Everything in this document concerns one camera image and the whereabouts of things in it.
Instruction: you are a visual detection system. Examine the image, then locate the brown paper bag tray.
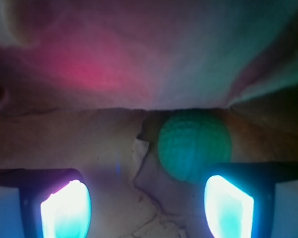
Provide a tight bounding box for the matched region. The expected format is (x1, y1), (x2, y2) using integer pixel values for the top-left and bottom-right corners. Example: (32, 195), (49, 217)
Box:
(0, 0), (298, 238)

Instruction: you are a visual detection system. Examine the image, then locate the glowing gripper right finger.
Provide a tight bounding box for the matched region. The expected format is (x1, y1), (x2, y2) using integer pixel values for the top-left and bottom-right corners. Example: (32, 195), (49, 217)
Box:
(204, 162), (298, 238)

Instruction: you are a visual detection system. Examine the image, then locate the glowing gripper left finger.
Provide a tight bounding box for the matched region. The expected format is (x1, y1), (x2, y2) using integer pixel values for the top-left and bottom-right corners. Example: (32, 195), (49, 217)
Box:
(0, 169), (91, 238)

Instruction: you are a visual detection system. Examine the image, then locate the green dimpled ball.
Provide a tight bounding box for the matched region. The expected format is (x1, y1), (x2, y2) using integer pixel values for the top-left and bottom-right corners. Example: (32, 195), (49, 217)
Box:
(157, 110), (232, 183)

